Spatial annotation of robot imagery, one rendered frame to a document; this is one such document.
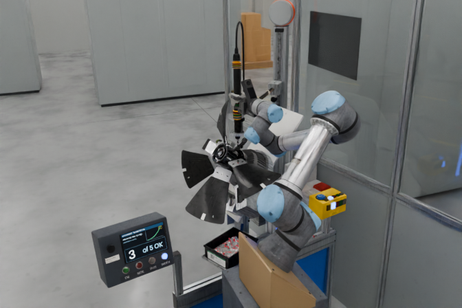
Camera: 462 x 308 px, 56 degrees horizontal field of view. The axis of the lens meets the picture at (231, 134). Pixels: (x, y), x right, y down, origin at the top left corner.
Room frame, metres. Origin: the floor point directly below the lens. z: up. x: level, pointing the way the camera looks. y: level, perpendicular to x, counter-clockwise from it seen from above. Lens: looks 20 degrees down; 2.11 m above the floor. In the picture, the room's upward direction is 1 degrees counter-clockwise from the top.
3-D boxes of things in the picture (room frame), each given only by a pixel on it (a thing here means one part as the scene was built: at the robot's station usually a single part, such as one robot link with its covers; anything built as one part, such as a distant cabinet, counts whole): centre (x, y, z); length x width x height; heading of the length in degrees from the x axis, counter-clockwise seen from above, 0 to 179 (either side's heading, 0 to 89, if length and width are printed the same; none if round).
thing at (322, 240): (1.71, -0.14, 0.82); 0.90 x 0.04 x 0.08; 121
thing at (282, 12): (2.73, -0.32, 1.88); 0.17 x 0.15 x 0.16; 31
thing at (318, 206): (1.91, -0.47, 1.02); 0.16 x 0.10 x 0.11; 121
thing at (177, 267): (1.48, 0.23, 0.96); 0.03 x 0.03 x 0.20; 31
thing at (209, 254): (1.81, 0.01, 0.85); 0.22 x 0.17 x 0.07; 137
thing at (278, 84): (2.64, -0.28, 1.44); 0.10 x 0.07 x 0.08; 156
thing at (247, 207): (2.04, -0.09, 0.98); 0.20 x 0.16 x 0.20; 121
